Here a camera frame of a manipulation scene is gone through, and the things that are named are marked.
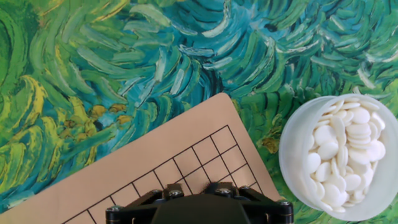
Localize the painted landscape tablecloth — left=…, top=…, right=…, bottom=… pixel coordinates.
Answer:
left=0, top=0, right=398, bottom=224

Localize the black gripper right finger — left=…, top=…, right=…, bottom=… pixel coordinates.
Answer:
left=203, top=182, right=295, bottom=224

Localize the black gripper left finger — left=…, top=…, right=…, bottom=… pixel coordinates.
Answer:
left=105, top=183, right=188, bottom=224

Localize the white bowl of white stones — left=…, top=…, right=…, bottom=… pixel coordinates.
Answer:
left=278, top=93, right=398, bottom=222

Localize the tan go board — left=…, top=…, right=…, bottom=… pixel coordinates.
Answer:
left=0, top=92, right=282, bottom=224

